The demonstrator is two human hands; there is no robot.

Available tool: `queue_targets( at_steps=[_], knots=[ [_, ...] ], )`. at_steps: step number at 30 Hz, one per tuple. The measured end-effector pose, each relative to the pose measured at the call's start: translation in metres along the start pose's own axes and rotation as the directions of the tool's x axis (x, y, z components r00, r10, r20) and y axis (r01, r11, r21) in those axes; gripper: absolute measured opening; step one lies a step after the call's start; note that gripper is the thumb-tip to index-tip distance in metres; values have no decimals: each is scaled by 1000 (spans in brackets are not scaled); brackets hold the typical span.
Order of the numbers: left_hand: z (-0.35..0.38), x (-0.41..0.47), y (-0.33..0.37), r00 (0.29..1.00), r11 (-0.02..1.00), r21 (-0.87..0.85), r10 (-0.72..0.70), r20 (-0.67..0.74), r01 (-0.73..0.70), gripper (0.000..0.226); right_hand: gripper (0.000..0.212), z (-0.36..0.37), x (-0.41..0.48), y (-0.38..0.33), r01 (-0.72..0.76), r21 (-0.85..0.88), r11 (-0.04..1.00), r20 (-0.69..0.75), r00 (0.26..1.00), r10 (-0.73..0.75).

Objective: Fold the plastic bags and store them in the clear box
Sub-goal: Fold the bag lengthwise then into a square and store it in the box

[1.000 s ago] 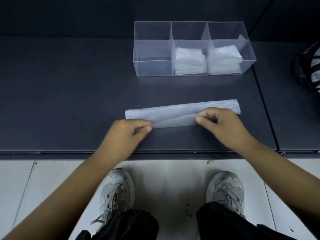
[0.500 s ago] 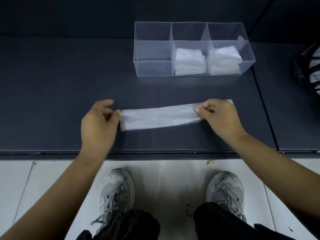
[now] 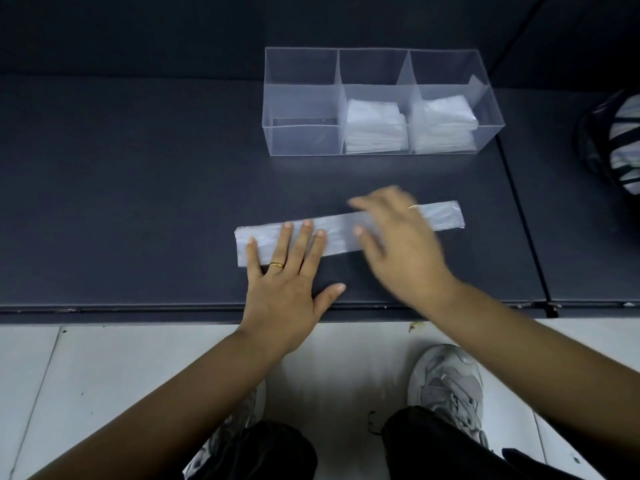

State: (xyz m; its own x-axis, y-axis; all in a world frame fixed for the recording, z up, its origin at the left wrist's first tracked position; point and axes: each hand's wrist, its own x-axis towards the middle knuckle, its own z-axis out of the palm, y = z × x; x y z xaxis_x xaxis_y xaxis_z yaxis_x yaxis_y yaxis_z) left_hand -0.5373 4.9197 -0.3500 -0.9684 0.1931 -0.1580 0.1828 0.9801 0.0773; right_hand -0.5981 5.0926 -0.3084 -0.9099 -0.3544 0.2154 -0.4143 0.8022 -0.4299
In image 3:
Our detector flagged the person's left hand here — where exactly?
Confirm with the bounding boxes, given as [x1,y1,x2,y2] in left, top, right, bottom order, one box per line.
[235,219,347,357]

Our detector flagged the person's right hand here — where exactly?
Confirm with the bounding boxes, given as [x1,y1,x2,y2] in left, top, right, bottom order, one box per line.
[347,185,461,315]

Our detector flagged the stack of plastic bags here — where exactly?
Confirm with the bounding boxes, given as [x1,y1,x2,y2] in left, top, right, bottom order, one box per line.
[411,94,480,155]

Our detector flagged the clear three-compartment plastic box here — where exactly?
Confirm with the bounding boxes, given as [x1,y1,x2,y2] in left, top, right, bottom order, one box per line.
[262,46,506,157]

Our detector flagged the person's left forearm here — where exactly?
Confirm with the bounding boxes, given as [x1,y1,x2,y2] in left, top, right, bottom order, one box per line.
[27,329,281,480]

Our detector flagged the person's right forearm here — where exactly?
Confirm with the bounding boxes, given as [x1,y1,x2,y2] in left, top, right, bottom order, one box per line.
[432,279,640,465]

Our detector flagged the person's left grey shoe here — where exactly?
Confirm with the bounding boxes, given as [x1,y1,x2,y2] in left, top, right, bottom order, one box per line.
[183,379,267,479]

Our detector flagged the person's grey shoe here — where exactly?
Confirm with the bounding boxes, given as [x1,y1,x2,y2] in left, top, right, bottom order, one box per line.
[407,344,490,448]
[183,379,267,479]

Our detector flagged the person's right grey shoe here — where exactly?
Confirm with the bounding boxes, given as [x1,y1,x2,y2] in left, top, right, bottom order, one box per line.
[407,344,490,448]

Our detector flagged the black trousers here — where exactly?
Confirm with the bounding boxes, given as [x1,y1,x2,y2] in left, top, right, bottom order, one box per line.
[187,405,586,480]

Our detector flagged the black white striped tote bag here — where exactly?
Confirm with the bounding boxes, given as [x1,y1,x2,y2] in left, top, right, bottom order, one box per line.
[573,88,640,195]

